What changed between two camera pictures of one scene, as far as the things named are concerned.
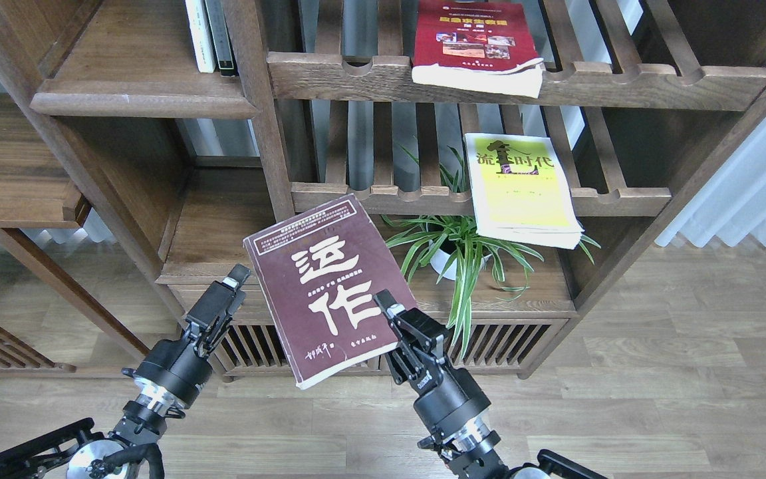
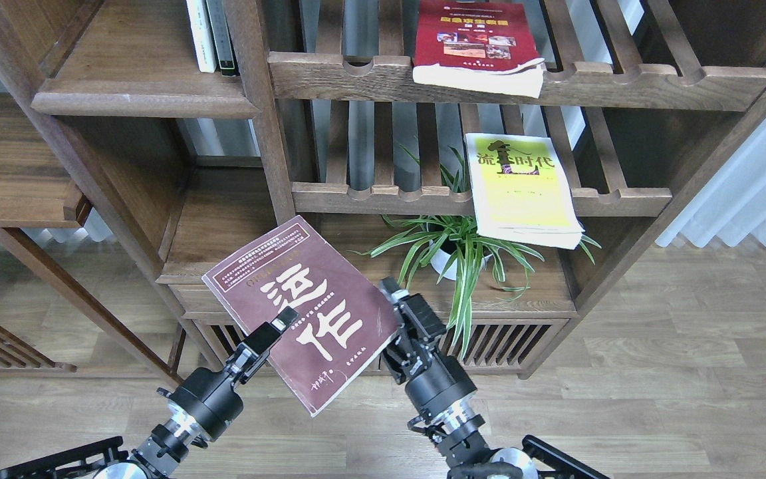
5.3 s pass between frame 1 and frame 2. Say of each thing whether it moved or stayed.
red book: stayed
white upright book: stayed
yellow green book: stayed
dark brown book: moved
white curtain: stayed
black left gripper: moved
